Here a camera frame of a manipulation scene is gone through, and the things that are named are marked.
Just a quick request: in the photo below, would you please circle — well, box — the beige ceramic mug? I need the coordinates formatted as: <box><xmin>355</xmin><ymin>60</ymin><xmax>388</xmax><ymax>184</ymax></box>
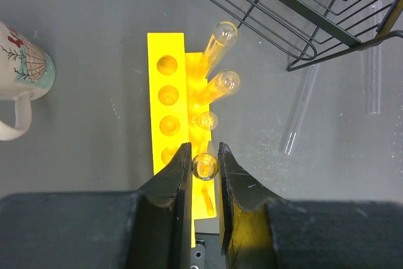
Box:
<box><xmin>1</xmin><ymin>22</ymin><xmax>56</xmax><ymax>141</ymax></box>

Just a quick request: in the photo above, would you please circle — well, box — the glass test tube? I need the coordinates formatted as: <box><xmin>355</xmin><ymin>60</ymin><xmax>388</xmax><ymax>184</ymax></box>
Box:
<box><xmin>191</xmin><ymin>111</ymin><xmax>219</xmax><ymax>131</ymax></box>
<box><xmin>363</xmin><ymin>1</ymin><xmax>384</xmax><ymax>115</ymax></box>
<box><xmin>196</xmin><ymin>70</ymin><xmax>241</xmax><ymax>106</ymax></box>
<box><xmin>198</xmin><ymin>21</ymin><xmax>238</xmax><ymax>79</ymax></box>
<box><xmin>278</xmin><ymin>64</ymin><xmax>320</xmax><ymax>155</ymax></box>
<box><xmin>191</xmin><ymin>152</ymin><xmax>219</xmax><ymax>181</ymax></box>

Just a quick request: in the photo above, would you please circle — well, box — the glass test tube in rack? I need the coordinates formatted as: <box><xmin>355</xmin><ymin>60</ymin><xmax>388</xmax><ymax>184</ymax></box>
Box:
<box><xmin>191</xmin><ymin>111</ymin><xmax>219</xmax><ymax>131</ymax></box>
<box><xmin>196</xmin><ymin>70</ymin><xmax>241</xmax><ymax>106</ymax></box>
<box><xmin>198</xmin><ymin>21</ymin><xmax>238</xmax><ymax>79</ymax></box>

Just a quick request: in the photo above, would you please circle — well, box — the black wire dish basket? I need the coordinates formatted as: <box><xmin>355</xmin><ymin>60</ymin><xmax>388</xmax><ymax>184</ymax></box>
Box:
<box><xmin>209</xmin><ymin>0</ymin><xmax>402</xmax><ymax>72</ymax></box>

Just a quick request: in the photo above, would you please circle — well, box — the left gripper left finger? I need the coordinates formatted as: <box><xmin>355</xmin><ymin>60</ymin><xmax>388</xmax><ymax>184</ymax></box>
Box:
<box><xmin>125</xmin><ymin>142</ymin><xmax>192</xmax><ymax>268</ymax></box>

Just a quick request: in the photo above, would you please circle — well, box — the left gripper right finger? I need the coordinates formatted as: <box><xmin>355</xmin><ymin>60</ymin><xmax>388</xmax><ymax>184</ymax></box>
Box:
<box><xmin>218</xmin><ymin>142</ymin><xmax>278</xmax><ymax>268</ymax></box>

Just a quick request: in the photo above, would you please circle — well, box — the yellow test tube rack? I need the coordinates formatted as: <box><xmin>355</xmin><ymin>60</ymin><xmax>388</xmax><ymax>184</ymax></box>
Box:
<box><xmin>146</xmin><ymin>31</ymin><xmax>219</xmax><ymax>248</ymax></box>

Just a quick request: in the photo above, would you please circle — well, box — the glass test tube on table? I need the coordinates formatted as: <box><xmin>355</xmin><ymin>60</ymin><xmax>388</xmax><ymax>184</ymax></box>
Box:
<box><xmin>278</xmin><ymin>64</ymin><xmax>320</xmax><ymax>155</ymax></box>
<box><xmin>363</xmin><ymin>1</ymin><xmax>384</xmax><ymax>115</ymax></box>

